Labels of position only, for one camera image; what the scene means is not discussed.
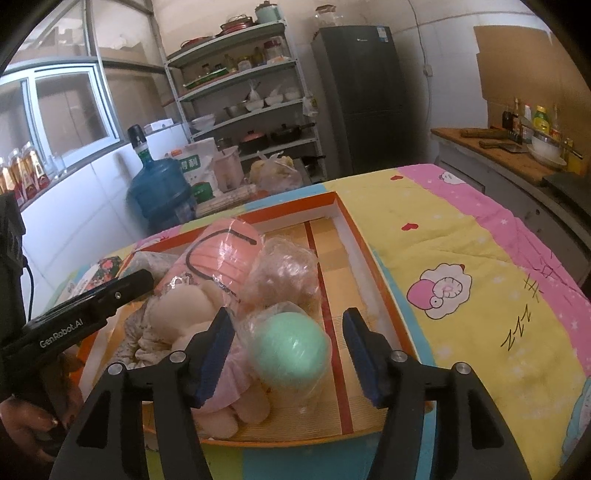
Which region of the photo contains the person's left hand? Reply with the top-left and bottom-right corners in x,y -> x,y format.
1,350 -> 84,464

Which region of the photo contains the blue water jug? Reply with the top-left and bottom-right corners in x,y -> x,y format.
127,124 -> 197,234

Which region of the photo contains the red drink bottles pack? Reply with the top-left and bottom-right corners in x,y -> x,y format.
1,142 -> 50,207

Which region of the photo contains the orange shallow cardboard tray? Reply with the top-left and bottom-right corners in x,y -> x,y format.
75,191 -> 435,447

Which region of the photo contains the colourful cartoon quilt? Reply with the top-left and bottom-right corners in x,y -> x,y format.
45,163 -> 591,480

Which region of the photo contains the white green sack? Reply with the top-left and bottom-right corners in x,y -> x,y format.
169,138 -> 221,203

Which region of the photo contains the pink plastic cup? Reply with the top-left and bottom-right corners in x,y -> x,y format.
212,146 -> 245,193

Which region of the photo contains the beige plush in plastic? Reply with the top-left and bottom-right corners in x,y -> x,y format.
239,237 -> 321,317

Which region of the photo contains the green ball in plastic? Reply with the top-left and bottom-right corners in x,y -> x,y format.
236,301 -> 332,412

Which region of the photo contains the yellow plastic bag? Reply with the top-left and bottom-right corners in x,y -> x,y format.
249,151 -> 304,194

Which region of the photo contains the wooden kitchen counter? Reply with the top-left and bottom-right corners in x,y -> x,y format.
431,128 -> 590,284

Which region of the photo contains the grey metal shelving unit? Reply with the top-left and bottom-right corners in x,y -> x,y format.
164,17 -> 327,183

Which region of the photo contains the dark grey refrigerator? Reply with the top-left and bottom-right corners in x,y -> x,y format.
311,25 -> 413,176

